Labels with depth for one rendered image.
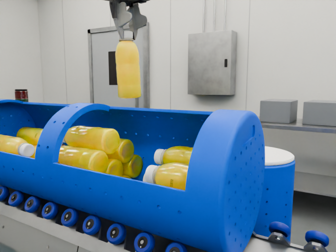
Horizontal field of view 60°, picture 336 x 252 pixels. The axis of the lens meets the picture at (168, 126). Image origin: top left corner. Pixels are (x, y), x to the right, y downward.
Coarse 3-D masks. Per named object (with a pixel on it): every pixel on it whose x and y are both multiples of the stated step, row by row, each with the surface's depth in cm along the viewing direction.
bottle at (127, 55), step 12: (120, 48) 80; (132, 48) 80; (120, 60) 80; (132, 60) 80; (120, 72) 81; (132, 72) 81; (120, 84) 82; (132, 84) 81; (120, 96) 83; (132, 96) 82
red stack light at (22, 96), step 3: (15, 93) 150; (18, 93) 150; (21, 93) 150; (24, 93) 151; (27, 93) 153; (15, 96) 151; (18, 96) 150; (21, 96) 151; (24, 96) 152; (27, 96) 154
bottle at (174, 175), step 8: (160, 168) 59; (168, 168) 58; (176, 168) 57; (184, 168) 56; (152, 176) 60; (160, 176) 58; (168, 176) 57; (176, 176) 56; (184, 176) 55; (160, 184) 58; (168, 184) 57; (176, 184) 56; (184, 184) 55
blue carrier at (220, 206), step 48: (48, 144) 67; (144, 144) 86; (192, 144) 77; (240, 144) 51; (48, 192) 71; (96, 192) 60; (144, 192) 53; (192, 192) 48; (240, 192) 53; (192, 240) 52; (240, 240) 55
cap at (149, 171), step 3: (150, 165) 62; (153, 165) 62; (156, 165) 63; (147, 168) 61; (150, 168) 61; (153, 168) 61; (147, 171) 61; (150, 171) 61; (147, 174) 61; (150, 174) 61; (147, 177) 61; (150, 177) 61; (147, 180) 61; (150, 180) 61
